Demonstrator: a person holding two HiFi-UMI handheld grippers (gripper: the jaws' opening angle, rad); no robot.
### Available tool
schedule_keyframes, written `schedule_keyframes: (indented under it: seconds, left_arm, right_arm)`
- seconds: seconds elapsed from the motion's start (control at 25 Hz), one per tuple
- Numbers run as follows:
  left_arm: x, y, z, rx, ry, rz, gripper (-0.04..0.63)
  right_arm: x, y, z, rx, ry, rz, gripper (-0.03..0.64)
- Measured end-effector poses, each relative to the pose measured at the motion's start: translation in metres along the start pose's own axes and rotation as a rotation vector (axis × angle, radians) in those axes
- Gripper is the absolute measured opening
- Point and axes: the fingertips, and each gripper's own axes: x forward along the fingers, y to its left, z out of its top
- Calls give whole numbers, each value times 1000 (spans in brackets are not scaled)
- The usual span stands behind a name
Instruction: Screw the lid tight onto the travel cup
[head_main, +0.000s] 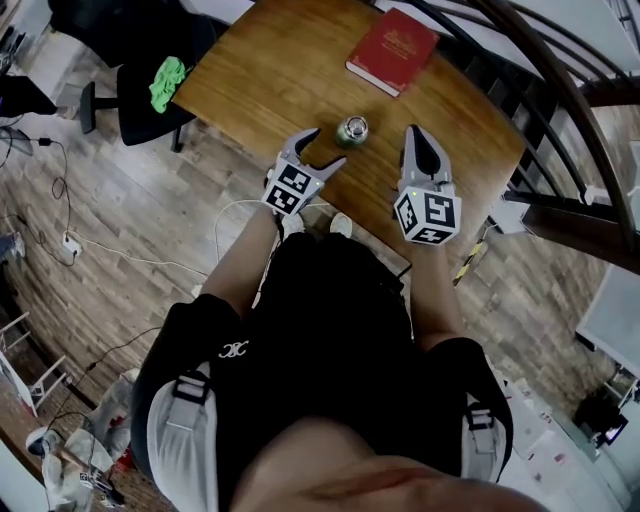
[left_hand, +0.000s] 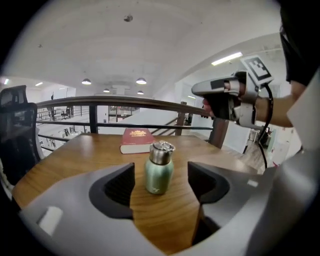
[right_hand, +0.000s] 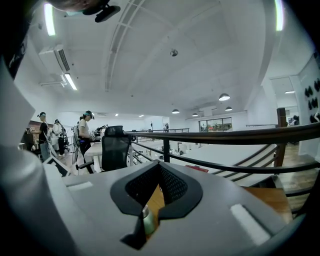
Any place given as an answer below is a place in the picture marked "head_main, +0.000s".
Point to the person's chin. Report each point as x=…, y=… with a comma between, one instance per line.
x=360, y=470

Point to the green cloth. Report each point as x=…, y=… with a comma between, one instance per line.
x=167, y=82

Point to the light grey table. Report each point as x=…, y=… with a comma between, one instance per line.
x=615, y=320

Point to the small green metal can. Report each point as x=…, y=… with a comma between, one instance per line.
x=341, y=136

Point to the grey stand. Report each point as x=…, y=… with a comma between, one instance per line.
x=15, y=140

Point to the red book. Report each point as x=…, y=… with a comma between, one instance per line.
x=392, y=50

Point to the person's left white shoe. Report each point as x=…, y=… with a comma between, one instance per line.
x=293, y=225

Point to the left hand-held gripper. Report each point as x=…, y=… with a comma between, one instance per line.
x=292, y=190

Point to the idle hand-held gripper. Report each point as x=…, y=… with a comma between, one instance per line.
x=95, y=482

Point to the person's left forearm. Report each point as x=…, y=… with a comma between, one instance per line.
x=240, y=265

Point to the person's right white shoe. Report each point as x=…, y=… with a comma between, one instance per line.
x=341, y=224

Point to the yellow black striped tape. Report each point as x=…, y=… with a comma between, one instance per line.
x=470, y=262

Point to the person's white shoe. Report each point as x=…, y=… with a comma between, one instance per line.
x=293, y=225
x=341, y=224

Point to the white metal rack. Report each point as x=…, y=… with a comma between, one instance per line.
x=35, y=387

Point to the black device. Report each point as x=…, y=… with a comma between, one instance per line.
x=600, y=422

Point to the grey white device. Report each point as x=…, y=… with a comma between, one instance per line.
x=42, y=442

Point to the person's black shirt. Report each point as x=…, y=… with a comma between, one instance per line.
x=325, y=325

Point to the person's right forearm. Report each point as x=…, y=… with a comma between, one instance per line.
x=435, y=295

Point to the black office chair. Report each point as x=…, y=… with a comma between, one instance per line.
x=140, y=127

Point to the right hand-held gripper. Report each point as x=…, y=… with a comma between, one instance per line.
x=430, y=215

